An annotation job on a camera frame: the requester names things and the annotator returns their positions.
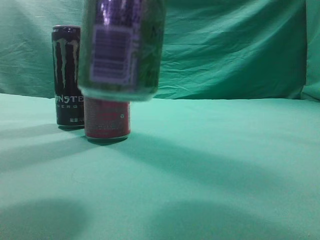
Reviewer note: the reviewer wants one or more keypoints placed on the green Monster energy can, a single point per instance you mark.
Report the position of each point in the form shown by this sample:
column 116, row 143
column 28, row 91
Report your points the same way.
column 121, row 49

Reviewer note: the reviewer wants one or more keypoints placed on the pink energy drink can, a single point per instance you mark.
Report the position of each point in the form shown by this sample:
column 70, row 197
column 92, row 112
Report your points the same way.
column 106, row 120

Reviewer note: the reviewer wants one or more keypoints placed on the black Monster energy can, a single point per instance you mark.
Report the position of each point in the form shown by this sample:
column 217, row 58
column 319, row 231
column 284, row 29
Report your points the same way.
column 69, row 101

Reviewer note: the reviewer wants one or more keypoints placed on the green backdrop cloth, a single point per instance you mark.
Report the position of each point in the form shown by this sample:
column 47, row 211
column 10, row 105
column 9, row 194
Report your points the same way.
column 213, row 49

